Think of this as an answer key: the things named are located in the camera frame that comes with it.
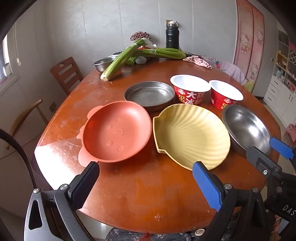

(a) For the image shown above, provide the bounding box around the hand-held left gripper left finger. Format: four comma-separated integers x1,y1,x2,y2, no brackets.
24,161,100,241

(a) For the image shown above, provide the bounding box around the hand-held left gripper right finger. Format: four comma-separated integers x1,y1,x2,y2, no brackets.
192,161,270,241

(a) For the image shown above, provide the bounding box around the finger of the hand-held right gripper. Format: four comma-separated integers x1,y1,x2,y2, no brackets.
246,146,285,184
270,137,295,160

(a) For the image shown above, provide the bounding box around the large steel bowl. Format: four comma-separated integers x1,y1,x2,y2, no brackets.
222,105,273,159

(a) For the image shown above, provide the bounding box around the yellow shell-shaped plate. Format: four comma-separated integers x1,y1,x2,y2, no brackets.
153,103,232,171

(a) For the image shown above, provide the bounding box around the orange plastic plate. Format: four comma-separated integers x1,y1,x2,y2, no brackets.
77,101,153,168

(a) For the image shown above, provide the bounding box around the red printed paper bowl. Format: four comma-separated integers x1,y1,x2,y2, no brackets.
170,74,211,106
209,80,244,110

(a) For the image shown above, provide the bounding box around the round steel pan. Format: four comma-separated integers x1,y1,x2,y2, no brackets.
124,81,176,113

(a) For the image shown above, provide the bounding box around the pink stool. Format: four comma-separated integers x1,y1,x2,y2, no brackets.
285,123,296,137

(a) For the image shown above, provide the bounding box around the white storage cabinet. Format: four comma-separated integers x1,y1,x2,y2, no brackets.
264,21,296,123

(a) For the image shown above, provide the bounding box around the dark floral clothing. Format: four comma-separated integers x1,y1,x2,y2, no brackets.
105,226,208,241

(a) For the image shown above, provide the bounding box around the pink printed garment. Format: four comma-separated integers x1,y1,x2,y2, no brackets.
211,59,248,86

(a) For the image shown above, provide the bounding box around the curved wooden armchair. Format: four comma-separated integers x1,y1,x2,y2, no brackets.
6,99,49,150

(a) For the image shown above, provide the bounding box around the pink cartoon cat curtain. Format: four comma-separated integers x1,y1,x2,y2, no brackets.
232,0,265,93

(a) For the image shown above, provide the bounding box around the pink crumpled cloth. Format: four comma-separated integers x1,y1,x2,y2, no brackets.
183,55,213,69

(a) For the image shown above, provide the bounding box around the small steel bowl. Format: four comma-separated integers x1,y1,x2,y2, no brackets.
94,57,121,73

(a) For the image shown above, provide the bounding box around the wooden slat-back chair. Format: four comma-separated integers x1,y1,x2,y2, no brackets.
50,57,84,96

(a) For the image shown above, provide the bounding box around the pale green celery bunch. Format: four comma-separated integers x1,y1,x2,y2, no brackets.
100,38,148,82

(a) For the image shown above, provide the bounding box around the dark green celery bunch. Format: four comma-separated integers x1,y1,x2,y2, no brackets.
128,47,186,61

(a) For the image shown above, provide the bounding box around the black thermos bottle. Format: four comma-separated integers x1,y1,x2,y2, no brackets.
165,20,180,50

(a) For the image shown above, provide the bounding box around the window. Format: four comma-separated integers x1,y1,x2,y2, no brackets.
0,35,11,81

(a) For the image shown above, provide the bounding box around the white plastic bag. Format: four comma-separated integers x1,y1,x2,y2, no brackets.
144,39,159,49

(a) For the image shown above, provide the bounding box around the dried flower bunch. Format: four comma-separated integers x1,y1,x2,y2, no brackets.
129,31,151,42

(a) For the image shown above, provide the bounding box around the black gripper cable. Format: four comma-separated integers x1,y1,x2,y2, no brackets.
0,128,37,193

